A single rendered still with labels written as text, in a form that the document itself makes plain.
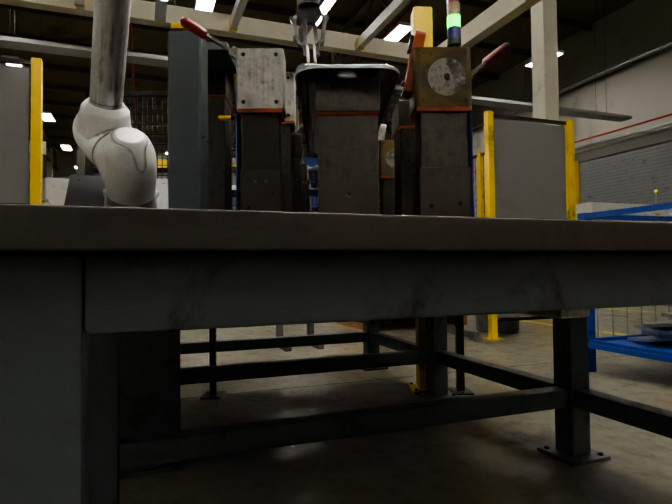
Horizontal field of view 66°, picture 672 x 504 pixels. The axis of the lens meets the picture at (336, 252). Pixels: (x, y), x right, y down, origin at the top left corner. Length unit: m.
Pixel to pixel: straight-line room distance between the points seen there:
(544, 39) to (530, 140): 5.01
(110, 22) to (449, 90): 1.09
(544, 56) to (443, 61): 8.83
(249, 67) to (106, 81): 0.86
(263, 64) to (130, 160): 0.78
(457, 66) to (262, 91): 0.37
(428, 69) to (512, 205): 3.89
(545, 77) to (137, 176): 8.58
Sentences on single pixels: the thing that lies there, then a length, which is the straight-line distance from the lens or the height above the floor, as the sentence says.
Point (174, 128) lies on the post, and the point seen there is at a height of 0.93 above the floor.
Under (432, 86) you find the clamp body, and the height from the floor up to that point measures 0.98.
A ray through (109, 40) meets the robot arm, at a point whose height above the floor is 1.33.
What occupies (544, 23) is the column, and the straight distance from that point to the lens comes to 10.10.
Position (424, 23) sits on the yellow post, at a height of 1.91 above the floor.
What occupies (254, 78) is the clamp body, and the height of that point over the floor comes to 1.00.
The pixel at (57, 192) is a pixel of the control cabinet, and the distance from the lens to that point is 8.68.
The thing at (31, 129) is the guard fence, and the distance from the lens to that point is 3.87.
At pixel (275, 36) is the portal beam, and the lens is 6.47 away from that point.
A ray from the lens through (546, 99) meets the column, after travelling 9.66.
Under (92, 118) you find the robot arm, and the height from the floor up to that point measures 1.13.
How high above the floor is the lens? 0.64
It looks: 2 degrees up
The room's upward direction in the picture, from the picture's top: 1 degrees counter-clockwise
